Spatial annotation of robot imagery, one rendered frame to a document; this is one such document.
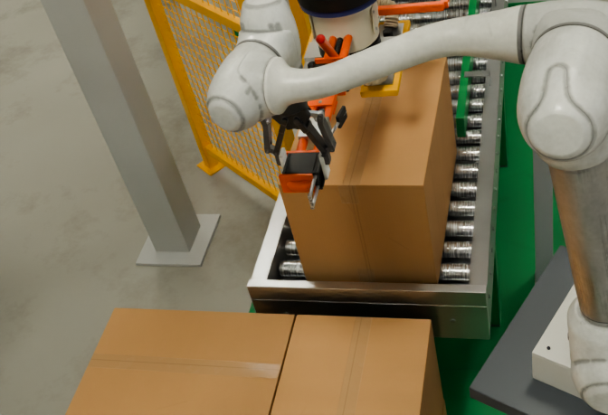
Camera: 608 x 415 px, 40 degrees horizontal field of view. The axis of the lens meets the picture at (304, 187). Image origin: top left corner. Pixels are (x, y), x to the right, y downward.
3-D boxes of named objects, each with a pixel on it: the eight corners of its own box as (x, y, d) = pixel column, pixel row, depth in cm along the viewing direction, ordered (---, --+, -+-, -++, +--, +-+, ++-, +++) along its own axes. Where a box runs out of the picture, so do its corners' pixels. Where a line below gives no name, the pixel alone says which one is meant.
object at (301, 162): (290, 167, 185) (286, 150, 182) (322, 166, 183) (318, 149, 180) (283, 193, 179) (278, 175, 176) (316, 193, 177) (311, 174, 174)
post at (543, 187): (535, 270, 308) (528, 43, 243) (554, 271, 306) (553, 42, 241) (535, 285, 303) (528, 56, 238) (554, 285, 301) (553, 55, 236)
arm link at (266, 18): (263, 51, 168) (239, 89, 159) (244, -18, 158) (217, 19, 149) (313, 51, 164) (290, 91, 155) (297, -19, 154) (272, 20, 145)
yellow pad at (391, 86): (376, 27, 241) (374, 13, 238) (411, 24, 238) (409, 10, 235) (360, 98, 217) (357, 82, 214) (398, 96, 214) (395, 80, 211)
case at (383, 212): (343, 153, 294) (322, 59, 268) (457, 152, 282) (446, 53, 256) (306, 281, 252) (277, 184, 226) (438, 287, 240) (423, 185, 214)
